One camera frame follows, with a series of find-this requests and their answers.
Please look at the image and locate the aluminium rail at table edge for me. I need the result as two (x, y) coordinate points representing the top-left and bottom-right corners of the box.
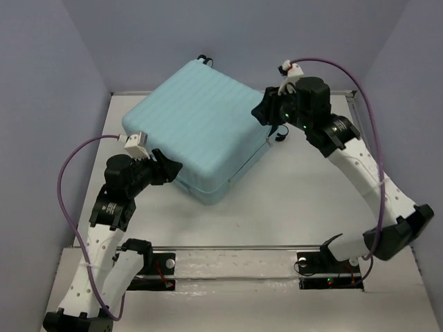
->
(343, 92), (404, 234)

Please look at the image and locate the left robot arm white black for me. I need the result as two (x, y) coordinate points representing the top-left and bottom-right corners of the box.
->
(42, 149), (183, 331)

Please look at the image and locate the light blue hardshell suitcase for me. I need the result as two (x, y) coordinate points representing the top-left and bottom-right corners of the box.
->
(122, 55), (281, 205)

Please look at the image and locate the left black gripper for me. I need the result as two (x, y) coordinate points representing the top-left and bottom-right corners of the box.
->
(127, 148), (183, 196)

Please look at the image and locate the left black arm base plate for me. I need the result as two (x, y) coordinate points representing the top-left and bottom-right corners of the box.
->
(127, 252), (176, 291)

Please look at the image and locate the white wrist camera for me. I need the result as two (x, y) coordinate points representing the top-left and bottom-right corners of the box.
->
(278, 60), (304, 95)
(124, 131), (150, 160)

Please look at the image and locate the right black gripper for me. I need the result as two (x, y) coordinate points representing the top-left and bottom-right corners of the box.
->
(251, 86), (310, 132)

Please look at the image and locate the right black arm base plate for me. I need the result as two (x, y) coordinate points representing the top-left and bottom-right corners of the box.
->
(293, 251), (364, 291)

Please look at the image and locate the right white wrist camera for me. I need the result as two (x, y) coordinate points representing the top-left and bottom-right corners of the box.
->
(278, 60), (304, 95)

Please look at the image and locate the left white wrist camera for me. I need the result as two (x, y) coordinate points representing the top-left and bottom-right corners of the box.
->
(124, 131), (150, 160)

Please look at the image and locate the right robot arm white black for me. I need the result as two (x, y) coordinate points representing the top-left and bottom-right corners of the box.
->
(251, 77), (434, 271)

